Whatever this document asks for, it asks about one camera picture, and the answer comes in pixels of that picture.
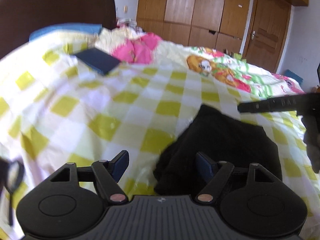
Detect wooden wardrobe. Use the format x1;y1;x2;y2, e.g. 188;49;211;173
137;0;309;49

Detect black eyeglasses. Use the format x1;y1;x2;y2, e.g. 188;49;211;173
1;158;25;228

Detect black pants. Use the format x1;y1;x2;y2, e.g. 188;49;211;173
153;105;283;196

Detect pink cartoon quilt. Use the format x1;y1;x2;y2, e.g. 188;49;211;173
95;27;304;98

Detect yellow white checkered bedsheet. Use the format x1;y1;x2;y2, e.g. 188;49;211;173
1;31;319;239

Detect blue foam mat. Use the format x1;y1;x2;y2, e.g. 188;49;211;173
284;69;304;85

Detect wooden door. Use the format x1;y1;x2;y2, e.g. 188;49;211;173
244;0;291;73

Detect dark blue tablet case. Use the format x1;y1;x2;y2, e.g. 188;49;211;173
74;48;121;75

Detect blue pillow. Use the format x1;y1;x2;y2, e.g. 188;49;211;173
29;23;103;41

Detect dark wooden headboard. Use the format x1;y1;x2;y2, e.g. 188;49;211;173
1;0;116;57

